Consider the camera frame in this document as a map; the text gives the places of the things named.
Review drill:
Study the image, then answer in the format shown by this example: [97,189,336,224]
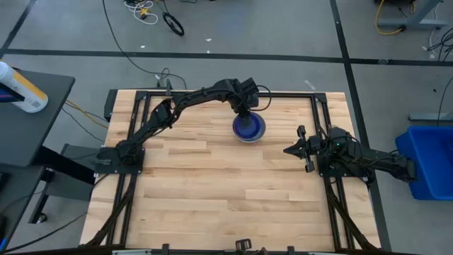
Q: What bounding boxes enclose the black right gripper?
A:
[282,125,323,174]

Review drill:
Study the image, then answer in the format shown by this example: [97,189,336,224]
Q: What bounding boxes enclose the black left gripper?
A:
[229,76,260,128]

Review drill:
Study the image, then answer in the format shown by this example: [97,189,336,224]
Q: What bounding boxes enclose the light blue plastic bowl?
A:
[232,112,267,144]

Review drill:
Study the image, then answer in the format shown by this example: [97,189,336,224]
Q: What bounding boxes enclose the blue plastic bin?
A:
[395,125,453,202]

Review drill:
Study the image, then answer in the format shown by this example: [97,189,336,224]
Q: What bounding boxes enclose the grey desk foot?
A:
[408,112,453,123]
[376,0,449,31]

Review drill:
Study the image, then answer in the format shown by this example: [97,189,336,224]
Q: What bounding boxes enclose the black side table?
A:
[0,69,76,167]

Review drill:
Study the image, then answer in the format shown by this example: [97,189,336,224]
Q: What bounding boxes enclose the white bottle with yellow label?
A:
[0,60,50,113]

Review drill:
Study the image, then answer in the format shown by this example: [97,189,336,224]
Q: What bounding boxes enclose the dark flat device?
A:
[0,83,25,103]

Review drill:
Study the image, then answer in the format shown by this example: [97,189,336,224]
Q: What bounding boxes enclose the black aluminium table frame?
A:
[83,90,382,255]

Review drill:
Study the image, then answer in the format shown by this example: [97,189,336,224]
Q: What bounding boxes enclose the coiled black cable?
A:
[161,11,185,37]

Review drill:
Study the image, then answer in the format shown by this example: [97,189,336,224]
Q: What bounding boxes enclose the white cable with yellow plug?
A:
[123,0,159,26]

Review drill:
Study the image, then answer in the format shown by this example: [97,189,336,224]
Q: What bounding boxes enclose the long black floor cable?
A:
[101,0,188,90]

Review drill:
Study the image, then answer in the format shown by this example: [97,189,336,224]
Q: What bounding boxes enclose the bundle of black cables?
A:
[426,26,453,63]

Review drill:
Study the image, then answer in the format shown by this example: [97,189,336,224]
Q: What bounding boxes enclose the grey stand base plate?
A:
[45,143,107,203]

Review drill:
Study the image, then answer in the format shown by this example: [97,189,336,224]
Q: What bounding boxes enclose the thin black cable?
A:
[0,212,88,254]

